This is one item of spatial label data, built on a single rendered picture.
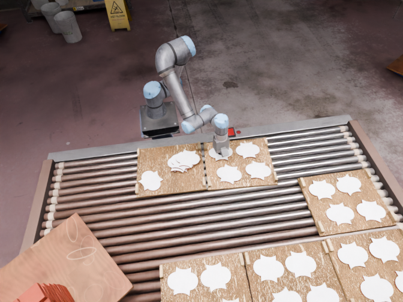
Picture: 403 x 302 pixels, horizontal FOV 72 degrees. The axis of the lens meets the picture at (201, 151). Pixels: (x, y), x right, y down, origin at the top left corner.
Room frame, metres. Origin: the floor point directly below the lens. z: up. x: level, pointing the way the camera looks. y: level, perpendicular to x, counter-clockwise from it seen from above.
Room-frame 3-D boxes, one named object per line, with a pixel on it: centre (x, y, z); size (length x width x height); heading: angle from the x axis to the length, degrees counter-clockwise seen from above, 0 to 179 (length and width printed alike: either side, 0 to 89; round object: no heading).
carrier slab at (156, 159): (0.96, 0.20, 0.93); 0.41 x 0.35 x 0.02; 93
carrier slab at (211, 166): (0.97, -0.22, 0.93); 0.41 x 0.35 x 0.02; 91
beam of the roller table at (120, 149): (1.20, -0.02, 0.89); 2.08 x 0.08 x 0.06; 95
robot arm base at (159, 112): (1.44, 0.30, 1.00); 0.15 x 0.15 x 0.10
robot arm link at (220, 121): (1.05, -0.12, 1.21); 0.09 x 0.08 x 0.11; 33
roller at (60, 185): (0.98, -0.04, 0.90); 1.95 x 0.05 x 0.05; 95
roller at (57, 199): (0.88, -0.05, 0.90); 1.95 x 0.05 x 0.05; 95
